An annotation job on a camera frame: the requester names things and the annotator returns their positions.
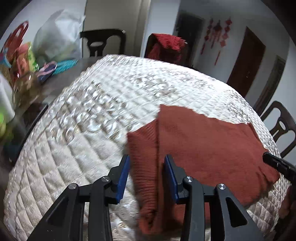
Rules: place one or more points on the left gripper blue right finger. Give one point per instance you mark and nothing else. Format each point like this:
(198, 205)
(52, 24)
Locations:
(188, 191)

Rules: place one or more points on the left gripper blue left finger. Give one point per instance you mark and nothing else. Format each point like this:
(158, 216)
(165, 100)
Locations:
(107, 190)

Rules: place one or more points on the rust red knit sweater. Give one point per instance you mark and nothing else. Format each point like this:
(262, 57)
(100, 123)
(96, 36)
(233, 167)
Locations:
(210, 150)

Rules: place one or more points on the right hand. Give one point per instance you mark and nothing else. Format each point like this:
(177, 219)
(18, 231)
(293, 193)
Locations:
(288, 203)

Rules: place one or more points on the dark wooden chair right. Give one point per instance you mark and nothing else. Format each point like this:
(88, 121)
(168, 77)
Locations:
(284, 123)

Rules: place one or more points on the dark wooden chair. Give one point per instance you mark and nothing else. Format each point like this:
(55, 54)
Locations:
(97, 40)
(284, 123)

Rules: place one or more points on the white quilted bedspread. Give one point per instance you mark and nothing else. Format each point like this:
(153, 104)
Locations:
(83, 132)

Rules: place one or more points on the dark red door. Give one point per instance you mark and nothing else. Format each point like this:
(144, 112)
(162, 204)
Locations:
(247, 63)

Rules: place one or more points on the teal patterned pouch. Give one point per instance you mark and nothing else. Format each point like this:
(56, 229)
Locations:
(64, 65)

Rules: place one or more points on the green yellow snack packet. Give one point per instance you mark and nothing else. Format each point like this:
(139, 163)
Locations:
(33, 65)

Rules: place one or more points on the red cloth on chair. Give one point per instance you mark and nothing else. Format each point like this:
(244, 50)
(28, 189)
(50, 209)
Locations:
(166, 48)

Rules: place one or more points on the dark wooden chair left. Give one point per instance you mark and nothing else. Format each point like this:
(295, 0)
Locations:
(97, 40)

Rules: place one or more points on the white plastic bag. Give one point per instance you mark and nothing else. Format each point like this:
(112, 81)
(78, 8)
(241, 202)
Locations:
(59, 38)

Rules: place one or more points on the red gift bag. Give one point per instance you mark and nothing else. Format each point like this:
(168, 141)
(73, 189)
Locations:
(14, 41)

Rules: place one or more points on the red wall decoration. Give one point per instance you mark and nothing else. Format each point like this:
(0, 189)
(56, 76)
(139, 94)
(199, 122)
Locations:
(216, 34)

